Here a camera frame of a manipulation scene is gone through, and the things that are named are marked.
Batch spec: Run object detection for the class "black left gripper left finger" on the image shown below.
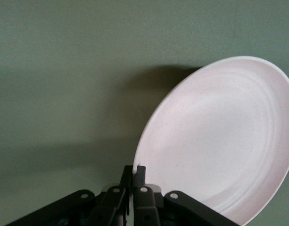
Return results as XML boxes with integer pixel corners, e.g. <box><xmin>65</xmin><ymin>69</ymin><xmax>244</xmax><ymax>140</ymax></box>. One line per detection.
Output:
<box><xmin>5</xmin><ymin>165</ymin><xmax>133</xmax><ymax>226</ymax></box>

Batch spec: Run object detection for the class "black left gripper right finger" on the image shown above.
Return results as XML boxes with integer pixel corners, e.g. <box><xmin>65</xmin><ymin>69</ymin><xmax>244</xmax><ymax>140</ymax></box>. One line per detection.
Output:
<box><xmin>133</xmin><ymin>165</ymin><xmax>239</xmax><ymax>226</ymax></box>

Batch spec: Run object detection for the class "pale pink plate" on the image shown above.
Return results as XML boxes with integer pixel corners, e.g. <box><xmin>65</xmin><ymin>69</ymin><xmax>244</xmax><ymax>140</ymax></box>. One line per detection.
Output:
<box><xmin>132</xmin><ymin>55</ymin><xmax>289</xmax><ymax>226</ymax></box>

